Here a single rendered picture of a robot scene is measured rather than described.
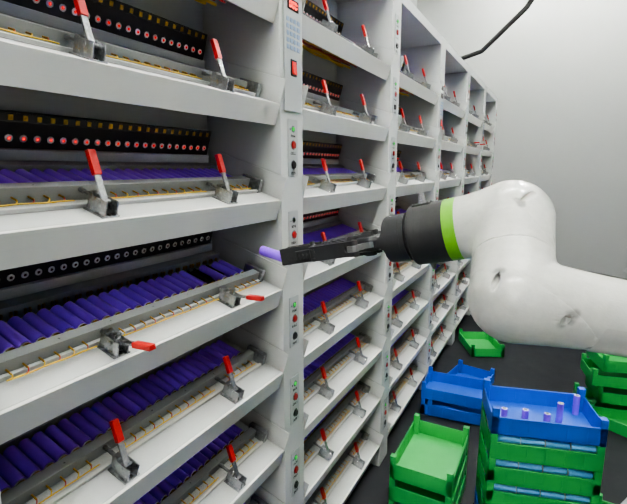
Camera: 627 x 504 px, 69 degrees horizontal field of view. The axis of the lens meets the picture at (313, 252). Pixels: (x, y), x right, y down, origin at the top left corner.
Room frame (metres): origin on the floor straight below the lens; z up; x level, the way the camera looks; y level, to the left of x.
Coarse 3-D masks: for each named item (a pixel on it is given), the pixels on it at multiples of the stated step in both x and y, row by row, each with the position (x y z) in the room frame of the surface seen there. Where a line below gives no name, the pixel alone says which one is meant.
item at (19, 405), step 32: (160, 256) 0.90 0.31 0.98; (224, 256) 1.06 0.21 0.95; (256, 256) 1.02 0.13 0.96; (0, 288) 0.64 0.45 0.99; (32, 288) 0.67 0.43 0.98; (256, 288) 0.96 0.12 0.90; (192, 320) 0.76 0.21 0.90; (224, 320) 0.81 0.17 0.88; (96, 352) 0.61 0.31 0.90; (160, 352) 0.67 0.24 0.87; (0, 384) 0.51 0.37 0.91; (32, 384) 0.52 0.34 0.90; (64, 384) 0.53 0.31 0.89; (96, 384) 0.57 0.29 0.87; (0, 416) 0.46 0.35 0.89; (32, 416) 0.50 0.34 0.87
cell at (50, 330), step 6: (30, 312) 0.63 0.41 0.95; (24, 318) 0.62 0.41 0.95; (30, 318) 0.62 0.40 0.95; (36, 318) 0.62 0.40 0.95; (30, 324) 0.62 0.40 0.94; (36, 324) 0.61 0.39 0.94; (42, 324) 0.61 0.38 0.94; (48, 324) 0.61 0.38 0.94; (42, 330) 0.60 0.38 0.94; (48, 330) 0.60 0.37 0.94; (54, 330) 0.60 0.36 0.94; (48, 336) 0.60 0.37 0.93
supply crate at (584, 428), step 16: (496, 400) 1.38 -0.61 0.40; (512, 400) 1.37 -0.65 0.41; (528, 400) 1.36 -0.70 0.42; (544, 400) 1.35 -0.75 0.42; (560, 400) 1.34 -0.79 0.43; (496, 416) 1.20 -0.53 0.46; (512, 416) 1.29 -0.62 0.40; (576, 416) 1.29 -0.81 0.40; (592, 416) 1.23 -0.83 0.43; (496, 432) 1.20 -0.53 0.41; (512, 432) 1.19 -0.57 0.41; (528, 432) 1.18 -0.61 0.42; (544, 432) 1.17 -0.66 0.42; (560, 432) 1.16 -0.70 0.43; (576, 432) 1.15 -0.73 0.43; (592, 432) 1.14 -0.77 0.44
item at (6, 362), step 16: (256, 272) 0.98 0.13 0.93; (208, 288) 0.85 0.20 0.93; (160, 304) 0.74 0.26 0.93; (176, 304) 0.77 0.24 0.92; (112, 320) 0.66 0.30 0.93; (128, 320) 0.68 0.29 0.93; (144, 320) 0.71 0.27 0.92; (64, 336) 0.59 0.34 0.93; (80, 336) 0.60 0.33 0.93; (96, 336) 0.63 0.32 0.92; (16, 352) 0.54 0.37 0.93; (32, 352) 0.54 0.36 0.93; (48, 352) 0.56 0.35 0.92; (80, 352) 0.59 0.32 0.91; (0, 368) 0.51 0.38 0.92; (16, 368) 0.53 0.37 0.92
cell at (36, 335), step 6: (12, 318) 0.61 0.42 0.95; (18, 318) 0.61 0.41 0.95; (12, 324) 0.60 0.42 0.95; (18, 324) 0.60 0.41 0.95; (24, 324) 0.60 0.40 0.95; (18, 330) 0.59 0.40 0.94; (24, 330) 0.59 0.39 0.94; (30, 330) 0.59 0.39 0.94; (36, 330) 0.60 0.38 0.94; (24, 336) 0.59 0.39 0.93; (30, 336) 0.58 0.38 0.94; (36, 336) 0.58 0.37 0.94; (42, 336) 0.59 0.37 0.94
